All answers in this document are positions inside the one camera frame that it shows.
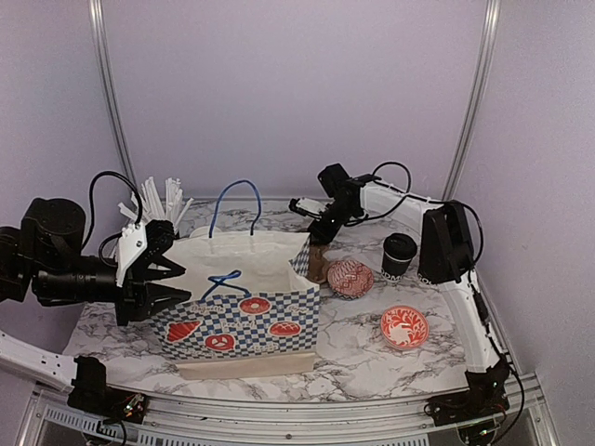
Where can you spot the checkered paper takeout bag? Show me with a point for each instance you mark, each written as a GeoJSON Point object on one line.
{"type": "Point", "coordinates": [252, 311]}

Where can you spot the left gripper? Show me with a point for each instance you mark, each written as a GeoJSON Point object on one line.
{"type": "Point", "coordinates": [142, 305]}

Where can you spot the red patterned bowl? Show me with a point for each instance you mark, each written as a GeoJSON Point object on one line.
{"type": "Point", "coordinates": [350, 279]}

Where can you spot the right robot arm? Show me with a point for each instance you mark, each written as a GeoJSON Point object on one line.
{"type": "Point", "coordinates": [447, 259]}

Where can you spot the left aluminium frame post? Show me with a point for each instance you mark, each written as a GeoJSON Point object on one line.
{"type": "Point", "coordinates": [99, 35]}

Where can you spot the black paper coffee cup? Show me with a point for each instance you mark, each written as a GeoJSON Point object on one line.
{"type": "Point", "coordinates": [427, 275]}

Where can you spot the cardboard cup carrier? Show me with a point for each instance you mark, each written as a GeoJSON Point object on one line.
{"type": "Point", "coordinates": [318, 264]}

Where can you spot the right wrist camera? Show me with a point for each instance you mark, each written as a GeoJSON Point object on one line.
{"type": "Point", "coordinates": [308, 207]}

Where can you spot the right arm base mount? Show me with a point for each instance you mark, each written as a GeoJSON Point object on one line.
{"type": "Point", "coordinates": [469, 409]}

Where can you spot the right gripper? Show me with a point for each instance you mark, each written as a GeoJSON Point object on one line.
{"type": "Point", "coordinates": [324, 235]}

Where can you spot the aluminium front rail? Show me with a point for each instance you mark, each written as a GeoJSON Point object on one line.
{"type": "Point", "coordinates": [178, 420]}

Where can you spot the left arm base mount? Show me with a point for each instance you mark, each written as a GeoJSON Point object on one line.
{"type": "Point", "coordinates": [92, 394]}

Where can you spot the right aluminium frame post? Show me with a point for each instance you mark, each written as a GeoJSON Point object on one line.
{"type": "Point", "coordinates": [478, 86]}

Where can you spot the red floral bowl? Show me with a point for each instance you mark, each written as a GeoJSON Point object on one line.
{"type": "Point", "coordinates": [404, 328]}

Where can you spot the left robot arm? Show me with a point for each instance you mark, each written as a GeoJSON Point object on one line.
{"type": "Point", "coordinates": [44, 256]}

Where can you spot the aluminium frame post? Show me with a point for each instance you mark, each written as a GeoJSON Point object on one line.
{"type": "Point", "coordinates": [478, 86]}
{"type": "Point", "coordinates": [99, 35]}

